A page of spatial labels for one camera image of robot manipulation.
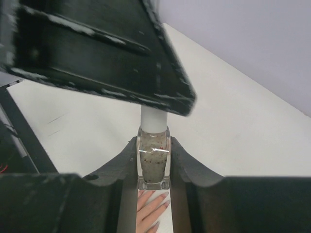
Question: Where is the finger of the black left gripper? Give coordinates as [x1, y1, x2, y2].
[0, 0, 196, 116]

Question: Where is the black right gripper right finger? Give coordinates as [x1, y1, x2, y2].
[170, 138, 311, 233]

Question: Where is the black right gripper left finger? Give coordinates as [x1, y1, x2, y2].
[0, 138, 138, 233]

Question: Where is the clear glitter nail polish bottle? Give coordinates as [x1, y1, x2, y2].
[137, 129, 172, 191]

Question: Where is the mannequin hand with long nails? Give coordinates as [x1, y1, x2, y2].
[136, 190, 171, 233]

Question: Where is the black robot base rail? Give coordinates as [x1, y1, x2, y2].
[0, 72, 58, 174]

